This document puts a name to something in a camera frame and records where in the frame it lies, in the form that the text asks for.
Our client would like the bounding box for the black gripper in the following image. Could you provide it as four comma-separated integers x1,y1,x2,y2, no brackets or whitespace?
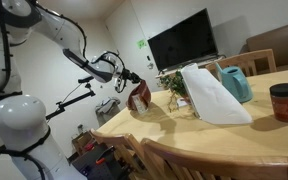
121,69,141,84

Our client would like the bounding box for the red patterned towel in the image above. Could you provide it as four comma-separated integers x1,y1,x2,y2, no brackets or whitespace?
126,80,151,110

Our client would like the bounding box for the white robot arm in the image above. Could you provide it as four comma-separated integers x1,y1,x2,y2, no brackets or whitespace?
0,0,140,180

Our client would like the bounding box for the white plastic container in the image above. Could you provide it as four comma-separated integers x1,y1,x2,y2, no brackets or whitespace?
132,94,147,114

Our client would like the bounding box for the green sticky note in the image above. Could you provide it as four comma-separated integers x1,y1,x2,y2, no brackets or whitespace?
137,39,147,49

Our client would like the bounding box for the grey cloth pile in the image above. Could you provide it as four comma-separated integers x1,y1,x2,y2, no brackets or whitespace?
95,97,121,116

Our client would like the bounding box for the potted green plant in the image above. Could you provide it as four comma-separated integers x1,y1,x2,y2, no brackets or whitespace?
159,70,191,112

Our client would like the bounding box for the white paper under plant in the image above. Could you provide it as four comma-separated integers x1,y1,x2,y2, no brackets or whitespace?
176,98,188,108

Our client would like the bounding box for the wooden chair near left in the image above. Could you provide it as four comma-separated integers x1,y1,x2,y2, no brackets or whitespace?
90,129,153,180

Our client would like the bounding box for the black flat-screen television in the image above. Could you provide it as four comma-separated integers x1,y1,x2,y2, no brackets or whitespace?
148,8,218,71

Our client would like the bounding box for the wooden chair near front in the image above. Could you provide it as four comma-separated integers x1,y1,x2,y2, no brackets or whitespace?
141,138,288,180

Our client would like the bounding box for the white tv stand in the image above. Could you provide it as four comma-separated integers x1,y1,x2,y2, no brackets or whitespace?
155,54,227,80

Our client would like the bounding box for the teal watering can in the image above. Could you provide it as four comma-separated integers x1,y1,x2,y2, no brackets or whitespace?
215,63,253,103

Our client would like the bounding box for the brown sofa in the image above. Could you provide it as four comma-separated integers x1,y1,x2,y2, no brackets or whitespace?
240,25,288,71

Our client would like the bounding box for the black-lidded brown jar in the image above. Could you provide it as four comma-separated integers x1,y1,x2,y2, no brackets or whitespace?
269,83,288,122

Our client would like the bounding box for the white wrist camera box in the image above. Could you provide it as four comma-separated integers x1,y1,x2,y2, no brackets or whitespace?
113,65,125,93

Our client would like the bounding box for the black camera on stand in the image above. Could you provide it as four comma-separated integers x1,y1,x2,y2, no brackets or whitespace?
45,75,97,122

